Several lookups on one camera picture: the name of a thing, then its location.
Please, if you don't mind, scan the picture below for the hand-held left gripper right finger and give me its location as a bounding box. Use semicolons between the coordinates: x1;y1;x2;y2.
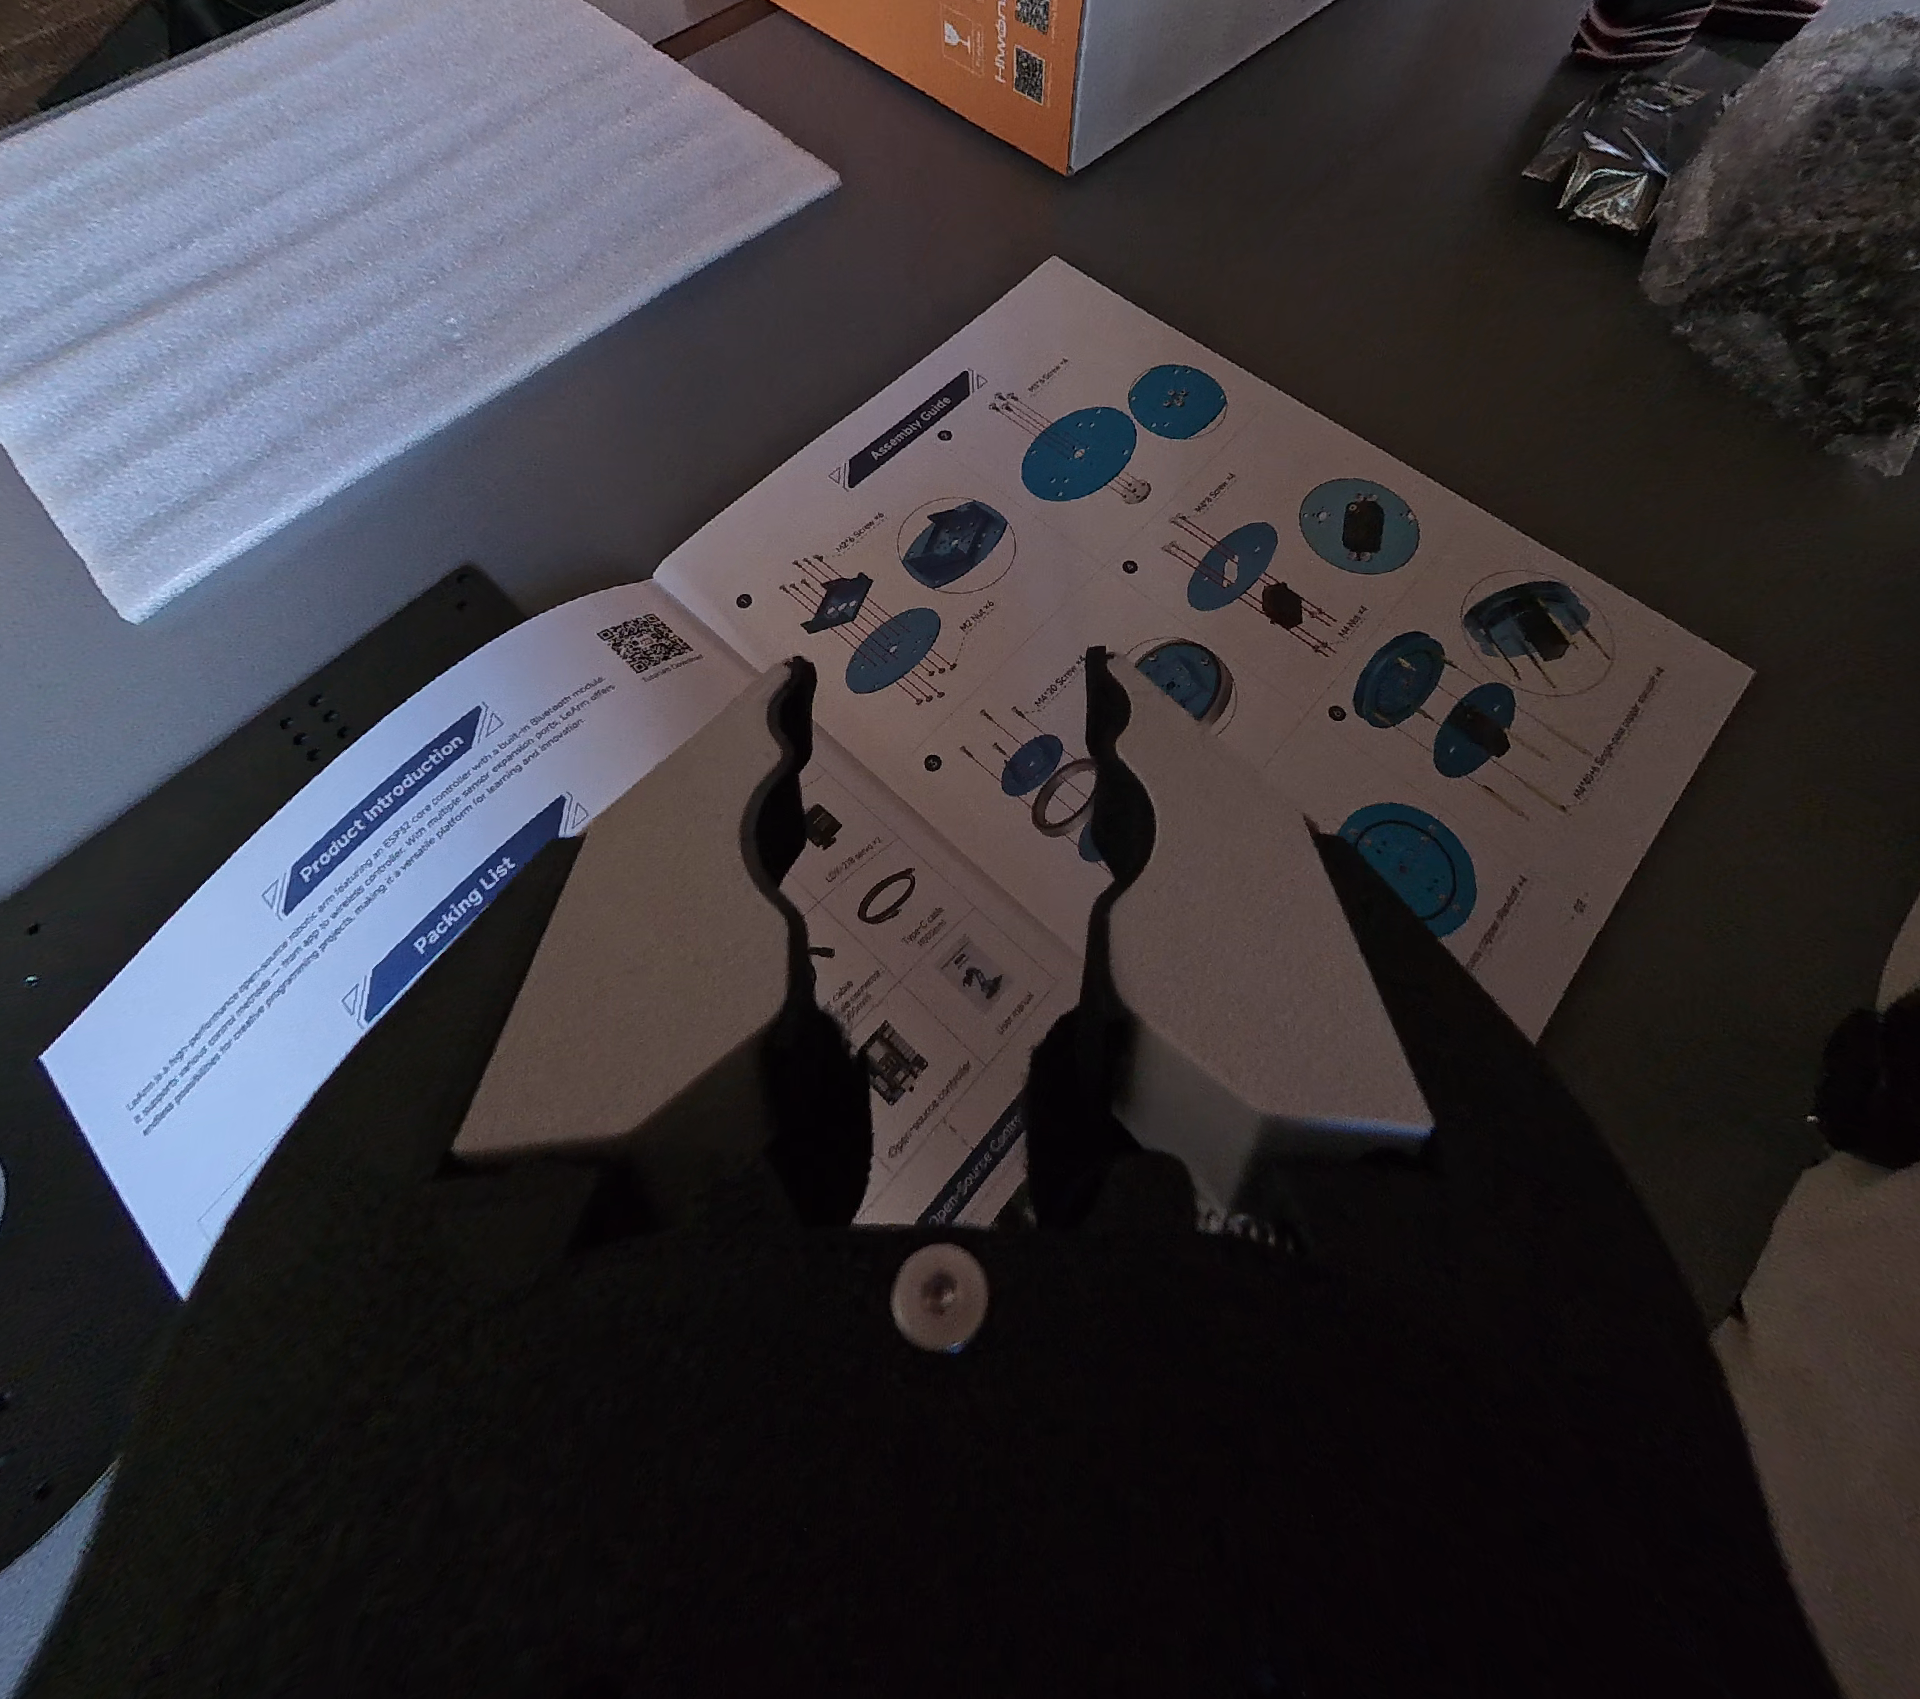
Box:
1024;646;1440;1235

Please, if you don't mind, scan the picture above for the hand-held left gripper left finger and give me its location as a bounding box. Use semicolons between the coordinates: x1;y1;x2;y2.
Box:
450;662;876;1227

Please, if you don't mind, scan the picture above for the white user manual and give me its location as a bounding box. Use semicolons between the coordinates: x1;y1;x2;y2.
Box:
35;256;1757;1303

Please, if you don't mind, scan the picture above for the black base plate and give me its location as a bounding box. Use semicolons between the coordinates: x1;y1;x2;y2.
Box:
0;566;542;1573

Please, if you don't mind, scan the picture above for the white foam sheet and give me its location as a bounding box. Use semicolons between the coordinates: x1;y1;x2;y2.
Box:
0;0;842;628

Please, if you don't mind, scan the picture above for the bubble wrap package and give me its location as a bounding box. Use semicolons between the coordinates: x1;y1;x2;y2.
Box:
1637;12;1920;478

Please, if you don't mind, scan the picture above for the silver foil bag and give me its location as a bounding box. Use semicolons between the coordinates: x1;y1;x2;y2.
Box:
1521;72;1749;238

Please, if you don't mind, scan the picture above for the brown desk divider strip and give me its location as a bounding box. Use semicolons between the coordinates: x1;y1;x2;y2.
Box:
651;0;782;58

